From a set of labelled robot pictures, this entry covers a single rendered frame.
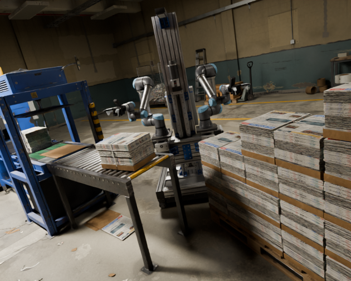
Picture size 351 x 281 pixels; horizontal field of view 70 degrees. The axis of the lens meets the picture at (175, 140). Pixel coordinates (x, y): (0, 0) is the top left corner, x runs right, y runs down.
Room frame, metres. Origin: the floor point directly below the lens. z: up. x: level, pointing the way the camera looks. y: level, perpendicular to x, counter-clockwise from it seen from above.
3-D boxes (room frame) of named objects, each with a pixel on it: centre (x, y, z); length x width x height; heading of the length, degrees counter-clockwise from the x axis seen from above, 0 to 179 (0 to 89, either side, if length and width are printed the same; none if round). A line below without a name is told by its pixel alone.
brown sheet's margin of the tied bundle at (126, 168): (1.97, 0.34, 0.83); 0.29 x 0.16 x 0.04; 145
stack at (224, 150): (1.72, -0.61, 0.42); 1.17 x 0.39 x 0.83; 25
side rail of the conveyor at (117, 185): (2.12, 0.89, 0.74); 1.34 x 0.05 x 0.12; 47
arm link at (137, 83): (2.78, 0.25, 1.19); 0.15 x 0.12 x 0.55; 58
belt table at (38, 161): (2.99, 1.47, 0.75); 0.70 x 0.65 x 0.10; 47
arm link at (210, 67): (2.70, -0.49, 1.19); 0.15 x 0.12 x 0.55; 109
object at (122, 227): (2.33, 0.74, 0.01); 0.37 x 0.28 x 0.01; 47
